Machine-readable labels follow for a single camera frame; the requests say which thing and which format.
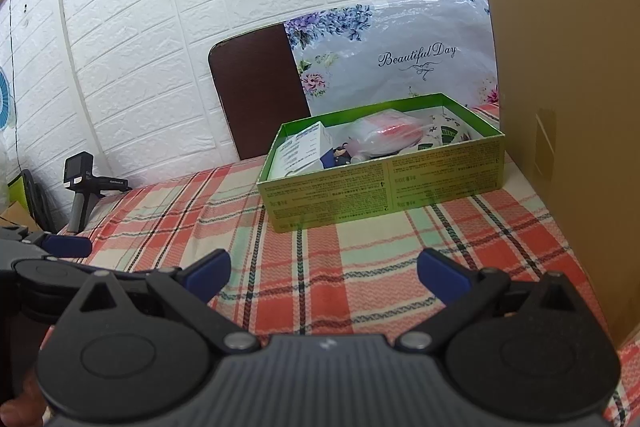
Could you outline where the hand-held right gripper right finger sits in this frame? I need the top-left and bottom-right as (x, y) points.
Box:
(397, 248), (598, 353)

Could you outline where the dark brown chair back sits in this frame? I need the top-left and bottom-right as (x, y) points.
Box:
(209, 24), (313, 162)

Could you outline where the white blue box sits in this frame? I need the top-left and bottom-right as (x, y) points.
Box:
(274, 121), (333, 180)

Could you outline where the blue white fan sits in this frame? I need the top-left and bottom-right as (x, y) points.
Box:
(0, 67), (16, 132)

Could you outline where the pink packet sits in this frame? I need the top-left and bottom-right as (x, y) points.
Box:
(345, 109), (428, 158)

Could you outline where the spare black grey gripper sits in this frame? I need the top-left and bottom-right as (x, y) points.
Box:
(62, 152), (133, 235)

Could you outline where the dark blue small object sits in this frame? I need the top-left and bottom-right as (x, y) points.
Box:
(320, 142), (353, 168)

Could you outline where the black round object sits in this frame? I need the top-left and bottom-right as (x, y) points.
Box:
(21, 169), (56, 233)

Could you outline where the large brown cardboard box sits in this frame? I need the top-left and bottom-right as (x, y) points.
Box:
(475, 0), (640, 350)

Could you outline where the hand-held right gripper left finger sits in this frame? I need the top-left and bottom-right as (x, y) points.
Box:
(60, 248), (261, 353)

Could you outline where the thin black cable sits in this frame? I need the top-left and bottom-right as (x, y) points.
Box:
(9, 0), (26, 172)

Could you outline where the small brown cardboard box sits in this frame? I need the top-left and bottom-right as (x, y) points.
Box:
(0, 201), (43, 233)

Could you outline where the plaid blanket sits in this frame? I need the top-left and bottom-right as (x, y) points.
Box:
(42, 102), (640, 427)

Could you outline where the green cardboard box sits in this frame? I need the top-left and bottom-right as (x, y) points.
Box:
(256, 93), (506, 234)

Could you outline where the lime green object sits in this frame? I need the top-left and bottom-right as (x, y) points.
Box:
(6, 179), (28, 208)

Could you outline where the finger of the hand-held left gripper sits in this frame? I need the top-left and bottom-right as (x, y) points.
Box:
(0, 227), (94, 260)

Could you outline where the floral printed bedding bag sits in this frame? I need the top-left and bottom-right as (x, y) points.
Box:
(284, 0), (501, 118)

